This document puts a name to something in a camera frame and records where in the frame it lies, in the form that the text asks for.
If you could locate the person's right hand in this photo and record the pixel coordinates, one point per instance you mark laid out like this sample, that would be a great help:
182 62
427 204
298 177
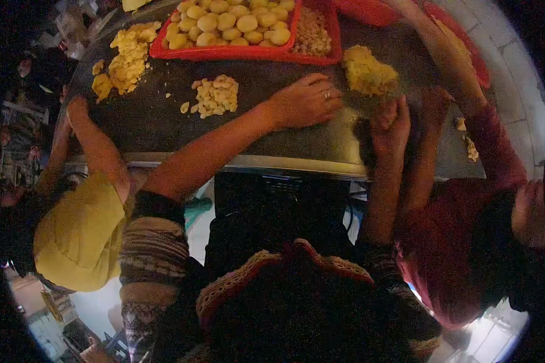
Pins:
388 136

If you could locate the person's left hand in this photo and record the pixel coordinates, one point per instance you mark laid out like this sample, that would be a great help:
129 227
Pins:
299 106

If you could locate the person's right fingers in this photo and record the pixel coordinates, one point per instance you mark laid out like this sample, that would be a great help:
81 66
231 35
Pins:
393 115

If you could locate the person's left fingers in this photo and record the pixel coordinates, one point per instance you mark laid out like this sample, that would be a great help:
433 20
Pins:
331 110

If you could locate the person's left ring finger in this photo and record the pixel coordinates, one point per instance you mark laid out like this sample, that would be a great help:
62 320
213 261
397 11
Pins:
328 94

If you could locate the person's left little finger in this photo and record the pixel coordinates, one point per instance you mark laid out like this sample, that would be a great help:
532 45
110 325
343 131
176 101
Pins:
315 79

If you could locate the red tray of small pieces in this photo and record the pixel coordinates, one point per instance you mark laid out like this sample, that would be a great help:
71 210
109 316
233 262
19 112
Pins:
334 50

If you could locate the heap of small dough pieces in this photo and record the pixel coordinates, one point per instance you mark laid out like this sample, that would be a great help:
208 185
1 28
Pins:
312 34

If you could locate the yellow dough lump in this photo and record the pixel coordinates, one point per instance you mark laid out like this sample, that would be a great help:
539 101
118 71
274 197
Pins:
368 70

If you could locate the scattered dough bits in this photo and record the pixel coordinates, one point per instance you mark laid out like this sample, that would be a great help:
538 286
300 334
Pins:
471 149

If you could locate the red basin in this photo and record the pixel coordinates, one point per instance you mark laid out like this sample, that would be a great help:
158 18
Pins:
372 11

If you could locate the pile of cut dough pieces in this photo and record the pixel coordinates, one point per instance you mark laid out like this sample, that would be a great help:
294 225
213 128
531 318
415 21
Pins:
215 95

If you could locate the red tray of dough balls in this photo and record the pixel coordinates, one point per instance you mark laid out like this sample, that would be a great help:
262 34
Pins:
218 52

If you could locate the heap of yellow dough balls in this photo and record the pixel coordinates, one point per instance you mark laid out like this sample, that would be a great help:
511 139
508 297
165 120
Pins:
231 22

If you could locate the pile of crumbled yellow dough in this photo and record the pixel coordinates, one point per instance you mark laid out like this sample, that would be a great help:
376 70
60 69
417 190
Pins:
127 63

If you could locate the person's body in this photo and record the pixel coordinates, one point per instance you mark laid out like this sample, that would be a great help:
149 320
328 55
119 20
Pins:
272 299

